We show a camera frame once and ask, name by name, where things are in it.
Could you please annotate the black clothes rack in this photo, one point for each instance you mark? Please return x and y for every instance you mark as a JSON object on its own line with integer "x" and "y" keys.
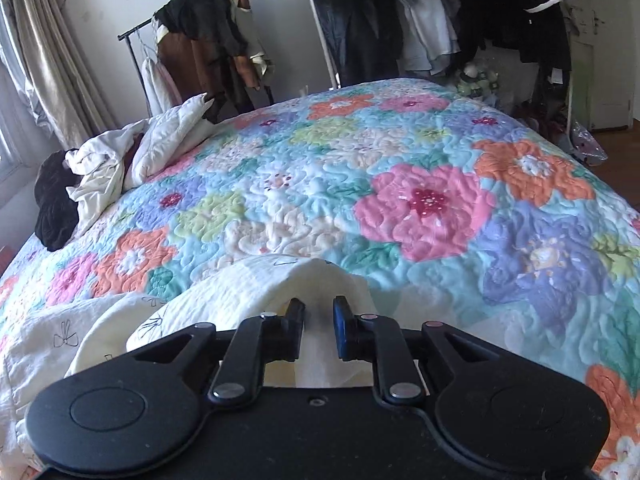
{"x": 125, "y": 37}

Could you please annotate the white quilted jacket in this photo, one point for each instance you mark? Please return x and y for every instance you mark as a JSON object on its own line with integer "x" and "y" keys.
{"x": 169, "y": 136}

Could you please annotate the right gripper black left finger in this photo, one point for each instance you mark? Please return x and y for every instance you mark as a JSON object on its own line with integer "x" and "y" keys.
{"x": 243, "y": 353}

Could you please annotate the hanging clothes on white rack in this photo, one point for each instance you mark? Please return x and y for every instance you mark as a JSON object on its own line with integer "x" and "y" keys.
{"x": 369, "y": 40}

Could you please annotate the white door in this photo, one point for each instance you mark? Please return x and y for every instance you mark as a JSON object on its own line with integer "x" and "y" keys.
{"x": 604, "y": 63}

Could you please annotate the white clothes rack pole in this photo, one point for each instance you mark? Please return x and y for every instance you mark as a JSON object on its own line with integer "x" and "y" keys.
{"x": 334, "y": 83}

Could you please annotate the dark clothes on black rack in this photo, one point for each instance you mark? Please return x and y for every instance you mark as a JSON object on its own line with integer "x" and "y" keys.
{"x": 212, "y": 47}

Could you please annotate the colourful floral quilt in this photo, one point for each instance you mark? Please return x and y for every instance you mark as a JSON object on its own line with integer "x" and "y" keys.
{"x": 449, "y": 209}

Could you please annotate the white bow print dress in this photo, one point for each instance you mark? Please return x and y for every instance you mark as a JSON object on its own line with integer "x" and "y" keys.
{"x": 63, "y": 340}

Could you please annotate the cream crumpled garment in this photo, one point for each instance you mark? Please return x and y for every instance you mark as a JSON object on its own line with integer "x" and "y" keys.
{"x": 101, "y": 165}

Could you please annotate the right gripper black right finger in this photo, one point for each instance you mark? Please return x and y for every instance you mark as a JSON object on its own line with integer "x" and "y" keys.
{"x": 380, "y": 341}

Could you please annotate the dark brown fuzzy garment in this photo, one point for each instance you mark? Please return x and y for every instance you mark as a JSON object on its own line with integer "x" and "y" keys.
{"x": 57, "y": 212}

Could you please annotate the beige curtain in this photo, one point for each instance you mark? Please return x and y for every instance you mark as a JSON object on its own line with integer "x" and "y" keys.
{"x": 49, "y": 72}

